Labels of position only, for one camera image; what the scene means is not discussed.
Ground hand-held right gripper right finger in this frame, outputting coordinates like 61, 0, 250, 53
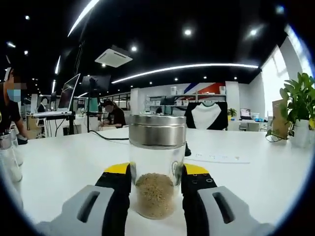
182, 163, 275, 236

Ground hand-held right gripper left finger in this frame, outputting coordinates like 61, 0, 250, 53
36, 162, 132, 236

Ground tall seasoning bottle brown contents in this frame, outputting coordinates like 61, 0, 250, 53
127, 114, 188, 220

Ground tall seasoning bottle cream contents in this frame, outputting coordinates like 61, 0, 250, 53
0, 132, 23, 183

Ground small seasoning bottle white contents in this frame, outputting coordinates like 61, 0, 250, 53
8, 127, 25, 166

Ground black laptop stand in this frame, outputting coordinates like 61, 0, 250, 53
45, 113, 76, 136

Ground black and white shirt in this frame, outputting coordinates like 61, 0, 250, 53
184, 101, 229, 131

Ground small background laptop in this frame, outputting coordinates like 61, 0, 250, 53
239, 108, 252, 121

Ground shelf with white storage bins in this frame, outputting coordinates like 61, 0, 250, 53
145, 86, 227, 115

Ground open silver laptop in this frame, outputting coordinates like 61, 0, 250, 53
32, 73, 81, 118

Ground brown cardboard board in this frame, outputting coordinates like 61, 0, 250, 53
271, 99, 290, 140

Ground white plant pot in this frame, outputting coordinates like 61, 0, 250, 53
291, 119, 315, 148

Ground large green potted plant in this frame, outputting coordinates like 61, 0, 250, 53
265, 72, 315, 142

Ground ceiling air conditioner unit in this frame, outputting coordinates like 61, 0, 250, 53
94, 44, 134, 68

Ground black power cable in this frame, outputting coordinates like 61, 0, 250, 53
89, 130, 130, 142

